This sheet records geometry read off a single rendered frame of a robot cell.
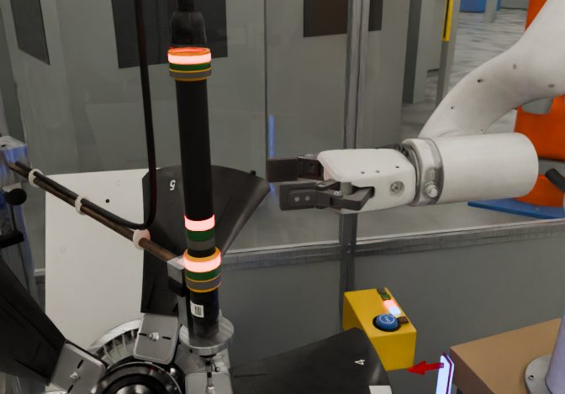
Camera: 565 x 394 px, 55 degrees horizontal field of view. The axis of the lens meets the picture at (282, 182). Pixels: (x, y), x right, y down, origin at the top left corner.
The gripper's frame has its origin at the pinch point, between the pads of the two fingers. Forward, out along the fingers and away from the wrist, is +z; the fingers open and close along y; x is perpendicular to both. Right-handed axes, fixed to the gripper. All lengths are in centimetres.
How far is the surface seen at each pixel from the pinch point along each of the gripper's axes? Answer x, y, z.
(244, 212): -8.5, 10.6, 3.4
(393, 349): -46, 21, -26
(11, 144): -8, 50, 43
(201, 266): -9.0, -2.4, 10.2
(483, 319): -81, 70, -80
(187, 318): -18.1, 0.6, 12.3
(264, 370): -30.3, 3.1, 2.0
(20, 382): -69, 54, 53
